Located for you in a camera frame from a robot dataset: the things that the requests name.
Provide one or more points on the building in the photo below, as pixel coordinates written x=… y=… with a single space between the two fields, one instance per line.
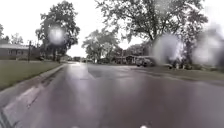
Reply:
x=125 y=60

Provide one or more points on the group of trees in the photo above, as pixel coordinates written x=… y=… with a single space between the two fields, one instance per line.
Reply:
x=100 y=45
x=15 y=38

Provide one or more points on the vehicle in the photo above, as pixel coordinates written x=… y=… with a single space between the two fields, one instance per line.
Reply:
x=145 y=62

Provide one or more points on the wet grey asphalt road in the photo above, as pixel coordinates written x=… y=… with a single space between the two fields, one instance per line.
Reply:
x=116 y=100

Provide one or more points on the large leafy tree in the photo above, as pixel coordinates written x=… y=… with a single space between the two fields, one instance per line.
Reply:
x=150 y=16

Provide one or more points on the tall tree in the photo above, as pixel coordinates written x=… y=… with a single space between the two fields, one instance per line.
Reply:
x=63 y=20

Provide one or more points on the robot's own part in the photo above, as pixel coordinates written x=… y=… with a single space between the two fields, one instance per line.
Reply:
x=143 y=126

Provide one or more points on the grass verge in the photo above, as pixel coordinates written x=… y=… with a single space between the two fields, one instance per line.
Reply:
x=186 y=72

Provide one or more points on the pole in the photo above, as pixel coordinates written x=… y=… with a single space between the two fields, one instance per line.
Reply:
x=29 y=51

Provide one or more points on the grass lawn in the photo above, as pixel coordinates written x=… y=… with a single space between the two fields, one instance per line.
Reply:
x=23 y=71

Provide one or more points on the concrete kerb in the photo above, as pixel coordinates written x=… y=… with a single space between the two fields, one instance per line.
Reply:
x=20 y=95

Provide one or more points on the low house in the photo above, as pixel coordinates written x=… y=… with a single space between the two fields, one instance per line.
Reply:
x=13 y=51

